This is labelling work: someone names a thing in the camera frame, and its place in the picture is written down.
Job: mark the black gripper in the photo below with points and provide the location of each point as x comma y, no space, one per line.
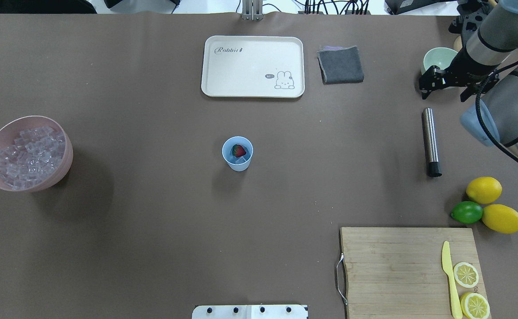
463,67

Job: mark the steel muddler black tip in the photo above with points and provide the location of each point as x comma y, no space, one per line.
433,169

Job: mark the red strawberry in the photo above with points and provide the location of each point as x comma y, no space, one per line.
238,150

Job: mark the clear ice cube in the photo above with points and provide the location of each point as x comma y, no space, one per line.
239,160

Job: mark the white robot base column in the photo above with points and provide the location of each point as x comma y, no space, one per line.
251,311

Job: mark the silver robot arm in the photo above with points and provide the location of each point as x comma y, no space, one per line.
493,118

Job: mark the wooden cup tree stand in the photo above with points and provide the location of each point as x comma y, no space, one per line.
457,44

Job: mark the light blue plastic cup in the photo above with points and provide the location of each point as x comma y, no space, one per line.
227,152

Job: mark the pink bowl of ice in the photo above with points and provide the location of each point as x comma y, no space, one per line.
35,154

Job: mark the mint green bowl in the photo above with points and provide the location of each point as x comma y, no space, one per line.
441,57

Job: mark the grey folded cloth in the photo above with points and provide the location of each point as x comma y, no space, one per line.
340,65

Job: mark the yellow lemon near lime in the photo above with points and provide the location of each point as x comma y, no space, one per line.
484,190

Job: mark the green lime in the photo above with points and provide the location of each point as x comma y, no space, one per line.
467,212

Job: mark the yellow lemon outer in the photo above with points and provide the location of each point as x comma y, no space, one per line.
500,218

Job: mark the wooden cutting board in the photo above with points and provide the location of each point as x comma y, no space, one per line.
396,272

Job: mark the lemon slice upper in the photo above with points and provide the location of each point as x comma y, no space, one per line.
466,275

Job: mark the lemon slice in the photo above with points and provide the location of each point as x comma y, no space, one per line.
466,275
475,306

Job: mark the cream rabbit tray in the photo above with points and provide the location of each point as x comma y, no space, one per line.
253,66

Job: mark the lemon slice lower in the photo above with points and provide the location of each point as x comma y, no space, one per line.
475,306

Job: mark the yellow plastic knife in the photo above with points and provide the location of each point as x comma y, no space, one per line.
446,263

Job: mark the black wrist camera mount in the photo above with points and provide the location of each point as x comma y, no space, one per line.
472,15

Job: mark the aluminium frame post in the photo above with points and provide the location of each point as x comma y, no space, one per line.
252,10

